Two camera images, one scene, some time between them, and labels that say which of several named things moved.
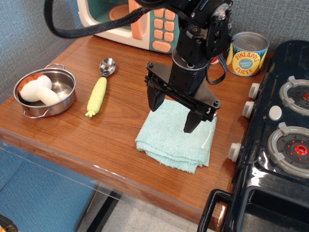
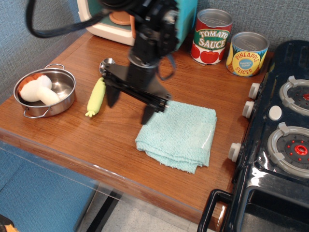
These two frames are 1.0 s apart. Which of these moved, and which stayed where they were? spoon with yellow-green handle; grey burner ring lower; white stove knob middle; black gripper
Moved: black gripper
Stayed: white stove knob middle; spoon with yellow-green handle; grey burner ring lower
